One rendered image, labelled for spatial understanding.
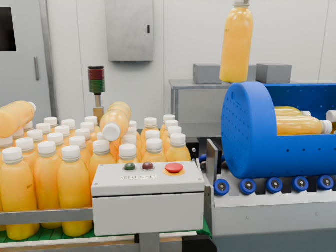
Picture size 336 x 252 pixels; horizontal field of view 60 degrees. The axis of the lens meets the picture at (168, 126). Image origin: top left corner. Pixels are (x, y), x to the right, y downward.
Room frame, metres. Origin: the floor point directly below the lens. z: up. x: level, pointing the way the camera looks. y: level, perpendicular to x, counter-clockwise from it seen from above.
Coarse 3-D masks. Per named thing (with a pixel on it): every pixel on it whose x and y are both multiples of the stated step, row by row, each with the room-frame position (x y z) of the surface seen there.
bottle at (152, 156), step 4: (160, 148) 0.67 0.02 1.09; (148, 152) 0.67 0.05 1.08; (152, 152) 0.66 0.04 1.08; (156, 152) 0.66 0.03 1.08; (160, 152) 0.67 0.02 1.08; (144, 156) 0.67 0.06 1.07; (148, 156) 0.66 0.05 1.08; (152, 156) 0.66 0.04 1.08; (156, 156) 0.66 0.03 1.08; (160, 156) 0.66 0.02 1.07; (164, 156) 0.67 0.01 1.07; (144, 160) 0.66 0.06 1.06; (148, 160) 0.65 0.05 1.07; (152, 160) 0.65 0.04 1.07; (156, 160) 0.65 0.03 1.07; (160, 160) 0.65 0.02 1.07; (164, 160) 0.66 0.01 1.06
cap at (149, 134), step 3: (147, 132) 0.75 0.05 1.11; (150, 132) 0.75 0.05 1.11; (153, 132) 0.75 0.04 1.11; (156, 132) 0.75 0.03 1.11; (159, 132) 0.75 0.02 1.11; (147, 135) 0.74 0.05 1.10; (150, 135) 0.73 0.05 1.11; (153, 135) 0.73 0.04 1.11; (156, 135) 0.74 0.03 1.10; (159, 135) 0.75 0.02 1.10; (147, 138) 0.74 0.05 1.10
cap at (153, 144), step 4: (148, 140) 0.68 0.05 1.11; (152, 140) 0.68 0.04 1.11; (156, 140) 0.68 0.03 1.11; (160, 140) 0.68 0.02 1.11; (148, 144) 0.66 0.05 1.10; (152, 144) 0.66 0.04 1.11; (156, 144) 0.66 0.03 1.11; (160, 144) 0.67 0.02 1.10; (148, 148) 0.67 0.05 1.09; (152, 148) 0.66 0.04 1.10; (156, 148) 0.66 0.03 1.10
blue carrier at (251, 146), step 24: (240, 96) 0.79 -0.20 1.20; (264, 96) 0.75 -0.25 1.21; (288, 96) 0.96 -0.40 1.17; (312, 96) 0.97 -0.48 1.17; (240, 120) 0.78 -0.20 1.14; (264, 120) 0.70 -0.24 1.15; (240, 144) 0.76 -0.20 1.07; (264, 144) 0.69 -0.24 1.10; (288, 144) 0.70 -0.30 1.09; (312, 144) 0.70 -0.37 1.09; (240, 168) 0.75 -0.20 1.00; (264, 168) 0.71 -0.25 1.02; (288, 168) 0.72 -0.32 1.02; (312, 168) 0.73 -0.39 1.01
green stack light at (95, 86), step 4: (88, 80) 1.13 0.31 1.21; (92, 80) 1.11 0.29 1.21; (96, 80) 1.11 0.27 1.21; (100, 80) 1.12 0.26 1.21; (104, 80) 1.14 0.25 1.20; (88, 84) 1.13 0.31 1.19; (92, 84) 1.11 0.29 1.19; (96, 84) 1.11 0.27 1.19; (100, 84) 1.12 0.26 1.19; (104, 84) 1.14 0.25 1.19; (92, 88) 1.11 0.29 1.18; (96, 88) 1.11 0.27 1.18; (100, 88) 1.12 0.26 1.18; (104, 88) 1.14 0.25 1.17; (92, 92) 1.11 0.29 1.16; (96, 92) 1.11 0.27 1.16; (100, 92) 1.12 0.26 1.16
